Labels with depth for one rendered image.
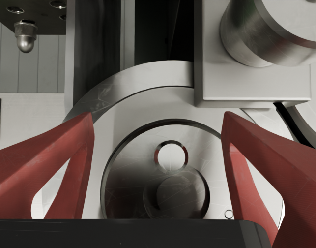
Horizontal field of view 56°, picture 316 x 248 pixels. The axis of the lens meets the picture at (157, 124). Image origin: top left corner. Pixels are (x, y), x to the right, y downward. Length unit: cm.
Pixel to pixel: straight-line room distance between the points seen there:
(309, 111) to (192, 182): 8
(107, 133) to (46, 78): 259
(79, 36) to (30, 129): 35
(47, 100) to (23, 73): 238
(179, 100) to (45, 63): 264
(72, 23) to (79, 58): 2
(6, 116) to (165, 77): 41
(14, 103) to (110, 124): 40
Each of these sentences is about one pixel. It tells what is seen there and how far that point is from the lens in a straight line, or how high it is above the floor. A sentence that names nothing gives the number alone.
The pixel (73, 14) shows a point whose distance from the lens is 20.
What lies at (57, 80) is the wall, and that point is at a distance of 268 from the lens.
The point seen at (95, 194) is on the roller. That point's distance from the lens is 16.
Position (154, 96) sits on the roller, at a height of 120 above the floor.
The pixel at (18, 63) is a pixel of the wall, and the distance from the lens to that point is 296.
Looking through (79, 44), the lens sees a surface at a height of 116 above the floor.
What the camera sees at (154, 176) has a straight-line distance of 15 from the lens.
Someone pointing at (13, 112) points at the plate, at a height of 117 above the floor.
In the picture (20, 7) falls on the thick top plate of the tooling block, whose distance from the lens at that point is 50.
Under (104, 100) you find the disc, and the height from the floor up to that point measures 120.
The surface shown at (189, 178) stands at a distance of 15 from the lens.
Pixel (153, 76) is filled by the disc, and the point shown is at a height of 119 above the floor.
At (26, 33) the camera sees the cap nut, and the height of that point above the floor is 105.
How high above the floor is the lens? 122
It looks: 4 degrees down
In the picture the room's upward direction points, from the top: 180 degrees counter-clockwise
